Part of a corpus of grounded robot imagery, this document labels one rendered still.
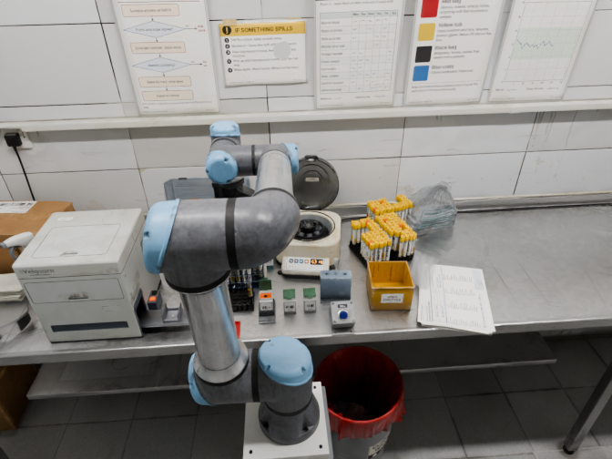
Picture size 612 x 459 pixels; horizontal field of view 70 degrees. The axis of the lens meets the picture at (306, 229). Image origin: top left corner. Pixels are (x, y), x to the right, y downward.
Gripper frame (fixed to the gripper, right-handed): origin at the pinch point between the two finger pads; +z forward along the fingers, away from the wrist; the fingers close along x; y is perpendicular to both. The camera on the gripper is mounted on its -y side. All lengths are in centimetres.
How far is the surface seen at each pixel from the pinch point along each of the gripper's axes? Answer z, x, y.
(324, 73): -34, -49, -29
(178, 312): 18.9, 10.6, 21.6
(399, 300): 22, 9, -47
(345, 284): 18.7, 3.1, -30.6
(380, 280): 24, -4, -44
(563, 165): 7, -49, -131
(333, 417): 71, 16, -26
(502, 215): 26, -42, -106
